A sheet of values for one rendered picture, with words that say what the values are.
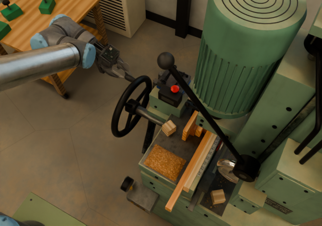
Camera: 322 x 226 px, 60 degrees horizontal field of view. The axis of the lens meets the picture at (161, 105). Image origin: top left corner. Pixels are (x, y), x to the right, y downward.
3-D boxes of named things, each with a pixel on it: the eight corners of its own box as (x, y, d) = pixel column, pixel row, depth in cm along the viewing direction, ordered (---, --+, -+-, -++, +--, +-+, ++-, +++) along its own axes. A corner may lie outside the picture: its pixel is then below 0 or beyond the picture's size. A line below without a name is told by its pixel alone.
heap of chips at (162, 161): (155, 143, 100) (155, 140, 98) (186, 160, 97) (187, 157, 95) (143, 163, 97) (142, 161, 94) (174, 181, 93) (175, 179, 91)
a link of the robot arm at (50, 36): (51, 43, 96) (73, 28, 105) (23, 33, 98) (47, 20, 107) (54, 65, 102) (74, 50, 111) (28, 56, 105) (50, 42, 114)
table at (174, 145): (191, 50, 130) (192, 40, 125) (253, 76, 122) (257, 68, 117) (117, 157, 104) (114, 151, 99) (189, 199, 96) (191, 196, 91)
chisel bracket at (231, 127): (203, 110, 97) (206, 97, 90) (241, 129, 94) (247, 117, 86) (193, 127, 94) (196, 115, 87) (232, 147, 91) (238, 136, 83)
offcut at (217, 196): (212, 204, 99) (214, 202, 96) (210, 193, 101) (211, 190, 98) (224, 202, 100) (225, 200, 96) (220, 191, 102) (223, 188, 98)
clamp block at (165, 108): (167, 80, 118) (167, 67, 110) (195, 94, 114) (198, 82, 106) (148, 107, 111) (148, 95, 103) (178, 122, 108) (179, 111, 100)
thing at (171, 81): (168, 71, 109) (168, 62, 104) (193, 83, 106) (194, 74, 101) (150, 96, 103) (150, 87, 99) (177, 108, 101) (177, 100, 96)
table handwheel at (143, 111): (101, 145, 114) (136, 118, 138) (143, 170, 108) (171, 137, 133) (116, 84, 100) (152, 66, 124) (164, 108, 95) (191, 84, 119)
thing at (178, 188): (239, 73, 116) (242, 67, 113) (244, 74, 115) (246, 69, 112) (165, 209, 89) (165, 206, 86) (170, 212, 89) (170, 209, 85)
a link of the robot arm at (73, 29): (44, 35, 112) (60, 25, 120) (70, 53, 113) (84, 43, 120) (49, 16, 106) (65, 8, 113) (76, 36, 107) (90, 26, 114)
